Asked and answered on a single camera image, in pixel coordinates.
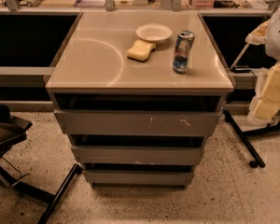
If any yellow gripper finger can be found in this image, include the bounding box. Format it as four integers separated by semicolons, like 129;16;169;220
251;62;280;121

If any grey drawer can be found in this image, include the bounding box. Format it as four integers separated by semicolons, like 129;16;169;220
54;110;220;136
84;171;194;186
72;146;203;165

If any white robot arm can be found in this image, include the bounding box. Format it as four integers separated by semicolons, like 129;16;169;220
245;7;280;124

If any grey drawer cabinet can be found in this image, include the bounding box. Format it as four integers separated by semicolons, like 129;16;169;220
43;10;235;190

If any grey bottom drawer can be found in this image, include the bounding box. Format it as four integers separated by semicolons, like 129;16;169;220
84;171;194;186

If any grey top drawer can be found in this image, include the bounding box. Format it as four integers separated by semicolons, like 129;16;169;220
54;110;220;136

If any black stand right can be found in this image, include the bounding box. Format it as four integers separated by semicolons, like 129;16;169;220
223;110;280;168

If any black stand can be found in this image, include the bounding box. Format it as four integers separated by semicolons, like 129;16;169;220
0;105;82;224
223;110;280;168

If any white rod with black base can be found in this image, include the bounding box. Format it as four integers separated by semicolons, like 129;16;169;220
230;43;250;73

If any blue silver drink can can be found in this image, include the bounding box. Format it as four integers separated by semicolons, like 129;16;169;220
173;30;195;74

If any white bowl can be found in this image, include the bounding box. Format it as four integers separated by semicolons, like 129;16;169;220
135;23;172;44

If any yellow sponge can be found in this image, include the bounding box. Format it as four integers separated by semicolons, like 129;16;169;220
126;39;156;62

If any black stand left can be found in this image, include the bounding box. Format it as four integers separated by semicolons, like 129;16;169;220
0;105;82;224

